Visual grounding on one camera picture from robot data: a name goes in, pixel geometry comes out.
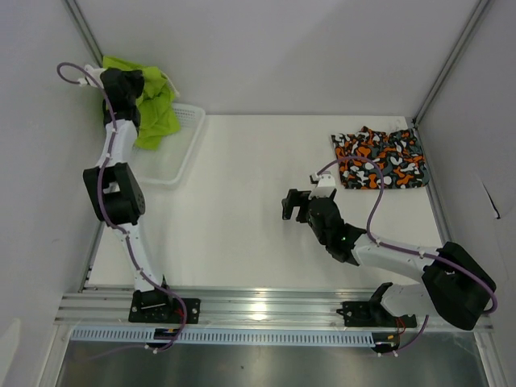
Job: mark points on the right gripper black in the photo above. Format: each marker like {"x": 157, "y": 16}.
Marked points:
{"x": 296, "y": 198}

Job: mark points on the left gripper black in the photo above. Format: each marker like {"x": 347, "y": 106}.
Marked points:
{"x": 137, "y": 77}

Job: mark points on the lime green shorts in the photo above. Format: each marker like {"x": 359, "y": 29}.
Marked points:
{"x": 155, "y": 105}

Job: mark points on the white plastic basket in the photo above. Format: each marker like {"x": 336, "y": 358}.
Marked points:
{"x": 165, "y": 166}

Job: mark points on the orange camouflage shorts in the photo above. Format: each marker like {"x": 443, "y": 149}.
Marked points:
{"x": 394, "y": 160}

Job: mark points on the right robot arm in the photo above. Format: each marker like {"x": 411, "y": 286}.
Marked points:
{"x": 357, "y": 248}

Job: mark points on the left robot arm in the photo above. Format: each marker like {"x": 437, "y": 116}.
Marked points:
{"x": 113, "y": 189}

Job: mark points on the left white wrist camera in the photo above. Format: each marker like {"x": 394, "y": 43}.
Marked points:
{"x": 91, "y": 77}

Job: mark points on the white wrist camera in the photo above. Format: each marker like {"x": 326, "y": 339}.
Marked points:
{"x": 324, "y": 185}
{"x": 91, "y": 77}

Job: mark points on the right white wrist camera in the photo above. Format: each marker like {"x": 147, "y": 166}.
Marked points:
{"x": 324, "y": 185}

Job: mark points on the left aluminium corner post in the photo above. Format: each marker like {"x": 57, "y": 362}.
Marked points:
{"x": 84, "y": 30}

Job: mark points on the aluminium corner post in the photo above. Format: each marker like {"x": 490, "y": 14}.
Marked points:
{"x": 84, "y": 30}
{"x": 467, "y": 33}

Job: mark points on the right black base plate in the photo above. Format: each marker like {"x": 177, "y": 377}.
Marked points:
{"x": 359, "y": 314}

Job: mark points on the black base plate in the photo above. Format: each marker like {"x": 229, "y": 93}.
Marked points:
{"x": 359, "y": 314}
{"x": 181, "y": 312}

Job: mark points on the right aluminium side rail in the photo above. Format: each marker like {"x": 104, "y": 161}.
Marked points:
{"x": 437, "y": 205}

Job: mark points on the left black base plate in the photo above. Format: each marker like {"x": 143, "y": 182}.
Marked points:
{"x": 181, "y": 312}

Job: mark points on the white slotted cable duct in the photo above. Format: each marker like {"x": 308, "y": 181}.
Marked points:
{"x": 195, "y": 335}

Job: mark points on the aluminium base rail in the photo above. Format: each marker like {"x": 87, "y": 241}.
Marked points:
{"x": 254, "y": 308}

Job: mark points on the right aluminium corner post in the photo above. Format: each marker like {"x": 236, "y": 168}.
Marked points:
{"x": 467, "y": 33}

